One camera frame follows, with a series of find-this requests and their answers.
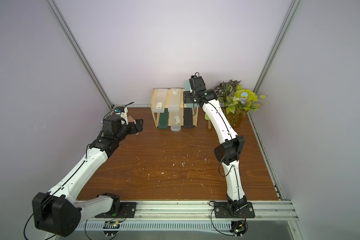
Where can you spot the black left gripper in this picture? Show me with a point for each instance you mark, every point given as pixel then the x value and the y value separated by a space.
pixel 138 126

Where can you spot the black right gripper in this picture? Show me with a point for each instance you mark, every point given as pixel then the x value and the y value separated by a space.
pixel 186 98

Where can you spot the teal pencil case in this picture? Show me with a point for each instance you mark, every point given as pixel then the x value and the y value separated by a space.
pixel 188 88

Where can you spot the frosted pencil case small label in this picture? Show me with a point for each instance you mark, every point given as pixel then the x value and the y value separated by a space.
pixel 174 100

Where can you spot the translucent rounded pencil case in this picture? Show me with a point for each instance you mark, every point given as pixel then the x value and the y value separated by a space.
pixel 176 122

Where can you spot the dark green pencil case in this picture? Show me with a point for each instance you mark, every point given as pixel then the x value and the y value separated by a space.
pixel 163 120

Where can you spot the frosted pencil case with barcode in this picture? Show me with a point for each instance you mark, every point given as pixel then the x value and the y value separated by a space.
pixel 159 100

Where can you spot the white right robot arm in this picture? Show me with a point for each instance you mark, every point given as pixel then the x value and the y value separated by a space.
pixel 230 148

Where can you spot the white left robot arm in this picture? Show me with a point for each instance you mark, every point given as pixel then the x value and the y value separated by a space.
pixel 57 211

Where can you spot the dark grey pencil case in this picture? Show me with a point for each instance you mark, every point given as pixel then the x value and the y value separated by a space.
pixel 188 118

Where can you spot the light wooden shelf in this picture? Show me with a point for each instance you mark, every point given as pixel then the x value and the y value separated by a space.
pixel 182 106

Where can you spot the pink hand brush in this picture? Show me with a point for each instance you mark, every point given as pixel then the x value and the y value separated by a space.
pixel 131 120

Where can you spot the artificial green leafy plant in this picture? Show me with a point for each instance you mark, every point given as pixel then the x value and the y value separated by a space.
pixel 237 100

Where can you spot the amber glass vase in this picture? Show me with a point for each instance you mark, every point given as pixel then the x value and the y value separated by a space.
pixel 235 120

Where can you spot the left small circuit board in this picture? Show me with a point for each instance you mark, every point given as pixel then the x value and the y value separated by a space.
pixel 110 229

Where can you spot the small circuit board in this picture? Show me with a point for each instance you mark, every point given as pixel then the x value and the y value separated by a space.
pixel 110 229
pixel 239 228

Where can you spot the right small circuit board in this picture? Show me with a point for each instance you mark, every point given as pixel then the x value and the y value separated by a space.
pixel 239 228

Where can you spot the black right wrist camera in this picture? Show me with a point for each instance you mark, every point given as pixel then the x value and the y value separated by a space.
pixel 197 83

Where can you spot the green trowel with wooden handle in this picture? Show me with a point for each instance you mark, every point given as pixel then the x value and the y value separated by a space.
pixel 208 121

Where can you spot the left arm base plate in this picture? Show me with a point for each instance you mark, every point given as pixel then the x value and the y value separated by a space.
pixel 126 210

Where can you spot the aluminium front rail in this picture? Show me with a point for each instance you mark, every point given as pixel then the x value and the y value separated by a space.
pixel 202 210

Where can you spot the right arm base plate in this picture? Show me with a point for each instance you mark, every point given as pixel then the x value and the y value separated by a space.
pixel 224 210

